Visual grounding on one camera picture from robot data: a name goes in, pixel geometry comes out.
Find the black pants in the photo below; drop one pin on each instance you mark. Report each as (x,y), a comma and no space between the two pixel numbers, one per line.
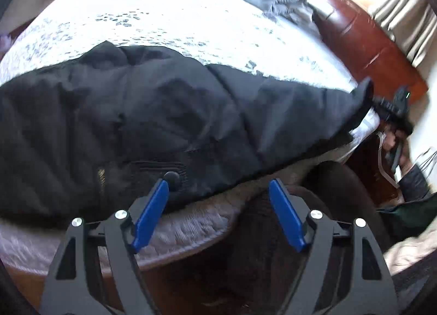
(86,137)

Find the white quilted bed cover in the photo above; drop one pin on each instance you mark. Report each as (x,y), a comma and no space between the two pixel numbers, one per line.
(226,32)

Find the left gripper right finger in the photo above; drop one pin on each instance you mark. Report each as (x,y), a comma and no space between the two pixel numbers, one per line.
(344,271)

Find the brown wooden bed frame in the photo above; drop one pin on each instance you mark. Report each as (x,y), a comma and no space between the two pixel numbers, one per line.
(366,51)

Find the right forearm black sleeve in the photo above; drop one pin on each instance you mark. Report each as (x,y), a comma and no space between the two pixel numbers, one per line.
(414,185)

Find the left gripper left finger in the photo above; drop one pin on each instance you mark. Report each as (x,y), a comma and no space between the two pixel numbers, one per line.
(74,284)

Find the beige striped curtain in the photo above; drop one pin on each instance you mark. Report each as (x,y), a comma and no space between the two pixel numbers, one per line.
(410,24)

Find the person's right hand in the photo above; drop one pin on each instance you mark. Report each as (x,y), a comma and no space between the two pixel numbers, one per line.
(392,138)

